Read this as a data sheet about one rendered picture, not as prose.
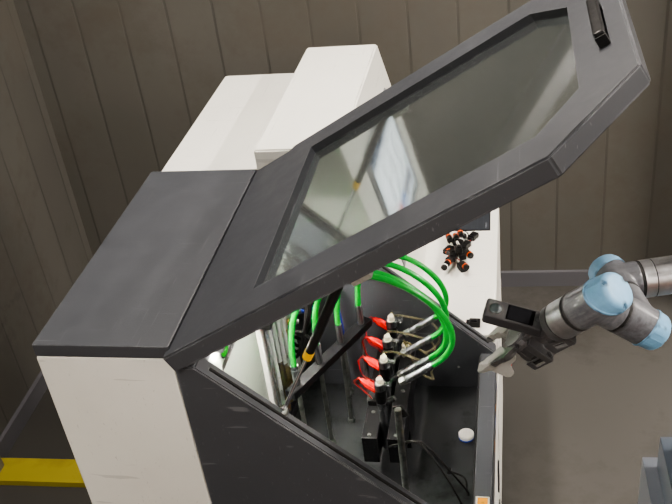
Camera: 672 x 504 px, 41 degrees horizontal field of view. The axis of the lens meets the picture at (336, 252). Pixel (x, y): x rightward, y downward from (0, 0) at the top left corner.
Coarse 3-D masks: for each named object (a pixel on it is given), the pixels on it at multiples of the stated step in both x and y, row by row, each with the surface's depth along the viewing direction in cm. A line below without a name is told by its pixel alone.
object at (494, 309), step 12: (492, 300) 173; (492, 312) 171; (504, 312) 171; (516, 312) 171; (528, 312) 171; (492, 324) 172; (504, 324) 170; (516, 324) 169; (528, 324) 169; (540, 324) 169
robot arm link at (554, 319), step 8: (552, 304) 166; (552, 312) 165; (560, 312) 169; (552, 320) 164; (560, 320) 163; (552, 328) 165; (560, 328) 164; (568, 328) 163; (560, 336) 165; (568, 336) 165
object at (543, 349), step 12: (540, 312) 168; (516, 336) 172; (528, 336) 171; (540, 336) 170; (552, 336) 166; (528, 348) 171; (540, 348) 172; (552, 348) 172; (564, 348) 170; (528, 360) 176; (540, 360) 174; (552, 360) 172
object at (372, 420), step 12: (408, 360) 236; (396, 384) 229; (408, 384) 228; (396, 396) 225; (408, 396) 224; (372, 408) 222; (408, 408) 223; (372, 420) 219; (408, 420) 223; (372, 432) 215; (396, 432) 214; (408, 432) 223; (372, 444) 215; (408, 444) 230; (372, 456) 217; (396, 456) 216
